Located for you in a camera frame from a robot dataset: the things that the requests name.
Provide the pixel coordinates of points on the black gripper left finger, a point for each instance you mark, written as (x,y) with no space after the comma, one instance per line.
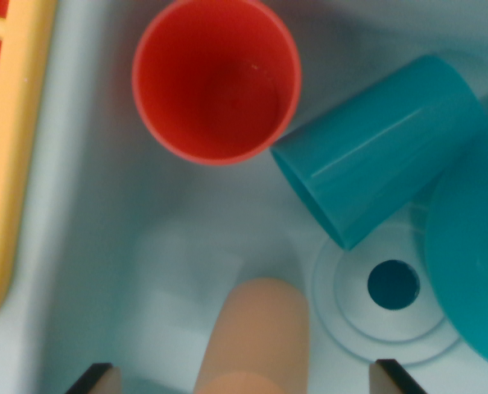
(100,381)

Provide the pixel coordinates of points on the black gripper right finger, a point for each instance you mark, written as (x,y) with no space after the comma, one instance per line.
(387,379)

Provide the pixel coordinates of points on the beige detergent bottle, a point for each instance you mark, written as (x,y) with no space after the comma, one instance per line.
(256,328)

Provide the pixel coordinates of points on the light blue toy sink unit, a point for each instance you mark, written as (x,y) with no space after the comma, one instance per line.
(104,205)

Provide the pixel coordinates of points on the teal plastic plate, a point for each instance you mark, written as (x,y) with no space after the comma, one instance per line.
(473,254)

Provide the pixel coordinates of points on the teal plastic tumbler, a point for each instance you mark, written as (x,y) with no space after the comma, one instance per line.
(370,152)

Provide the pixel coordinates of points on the pale yellow dish rack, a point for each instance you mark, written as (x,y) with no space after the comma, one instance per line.
(18,164)

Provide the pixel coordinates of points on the red plastic tumbler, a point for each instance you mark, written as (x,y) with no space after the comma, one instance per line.
(215,82)

